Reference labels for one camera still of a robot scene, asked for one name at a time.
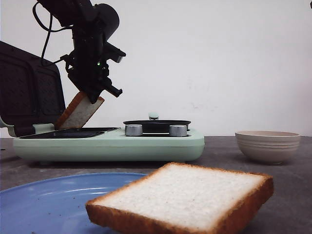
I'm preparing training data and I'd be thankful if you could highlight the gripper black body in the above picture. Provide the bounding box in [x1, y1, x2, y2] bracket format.
[61, 42, 126, 97]

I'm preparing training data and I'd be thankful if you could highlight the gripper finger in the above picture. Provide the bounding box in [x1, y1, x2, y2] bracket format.
[73, 81, 94, 98]
[87, 89, 103, 104]

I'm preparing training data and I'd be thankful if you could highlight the bread slice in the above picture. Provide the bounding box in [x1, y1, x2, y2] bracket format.
[85, 163, 274, 234]
[54, 92, 104, 130]

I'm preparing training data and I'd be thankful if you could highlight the breakfast maker hinged lid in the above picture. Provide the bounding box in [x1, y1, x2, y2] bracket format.
[0, 42, 65, 137]

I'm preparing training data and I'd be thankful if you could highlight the beige ribbed bowl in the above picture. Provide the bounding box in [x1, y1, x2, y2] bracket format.
[235, 131, 301, 164]

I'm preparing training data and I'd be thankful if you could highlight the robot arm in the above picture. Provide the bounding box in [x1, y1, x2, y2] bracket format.
[36, 0, 126, 104]

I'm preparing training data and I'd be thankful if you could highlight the mint green breakfast maker base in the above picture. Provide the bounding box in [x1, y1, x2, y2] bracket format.
[13, 127, 205, 162]

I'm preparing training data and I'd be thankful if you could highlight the left silver control knob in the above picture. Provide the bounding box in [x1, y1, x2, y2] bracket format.
[125, 124, 143, 137]

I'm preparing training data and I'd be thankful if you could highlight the silver control knob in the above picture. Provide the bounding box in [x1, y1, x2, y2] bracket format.
[125, 124, 143, 137]
[169, 125, 187, 137]

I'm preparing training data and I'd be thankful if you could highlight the black frying pan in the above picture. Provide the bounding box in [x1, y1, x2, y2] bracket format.
[123, 119, 191, 133]

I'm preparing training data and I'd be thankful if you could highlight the right silver control knob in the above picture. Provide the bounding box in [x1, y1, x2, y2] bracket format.
[169, 125, 187, 137]

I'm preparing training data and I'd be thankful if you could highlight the blue plate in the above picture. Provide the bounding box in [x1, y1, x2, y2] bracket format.
[0, 173, 143, 234]

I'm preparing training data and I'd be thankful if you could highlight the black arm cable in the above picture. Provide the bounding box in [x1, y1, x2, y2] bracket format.
[32, 2, 74, 68]

